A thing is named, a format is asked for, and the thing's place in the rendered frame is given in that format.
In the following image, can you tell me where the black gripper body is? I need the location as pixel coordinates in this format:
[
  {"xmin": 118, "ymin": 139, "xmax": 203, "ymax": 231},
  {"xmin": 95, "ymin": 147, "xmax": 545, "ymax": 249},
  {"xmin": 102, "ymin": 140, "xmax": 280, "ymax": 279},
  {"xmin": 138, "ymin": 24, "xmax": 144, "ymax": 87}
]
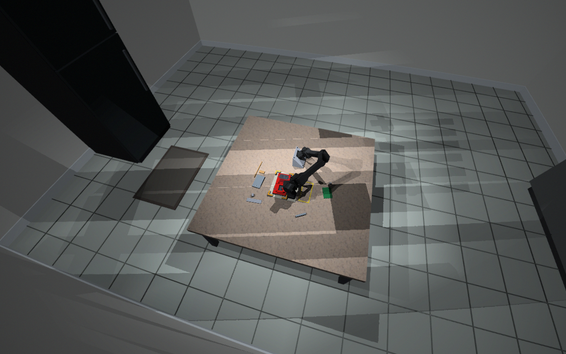
[{"xmin": 287, "ymin": 187, "xmax": 297, "ymax": 199}]

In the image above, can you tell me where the green flat patch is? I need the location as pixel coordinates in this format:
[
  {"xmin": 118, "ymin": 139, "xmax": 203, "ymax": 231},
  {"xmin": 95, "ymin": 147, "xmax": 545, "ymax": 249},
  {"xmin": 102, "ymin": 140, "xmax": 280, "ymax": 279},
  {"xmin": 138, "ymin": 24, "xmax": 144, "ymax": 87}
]
[{"xmin": 322, "ymin": 187, "xmax": 333, "ymax": 199}]

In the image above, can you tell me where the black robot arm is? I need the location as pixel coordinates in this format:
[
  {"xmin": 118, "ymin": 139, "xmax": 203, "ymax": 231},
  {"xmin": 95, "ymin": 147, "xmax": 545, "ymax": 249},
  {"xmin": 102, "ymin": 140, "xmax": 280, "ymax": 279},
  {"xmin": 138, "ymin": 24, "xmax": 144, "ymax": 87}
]
[{"xmin": 283, "ymin": 147, "xmax": 330, "ymax": 193}]

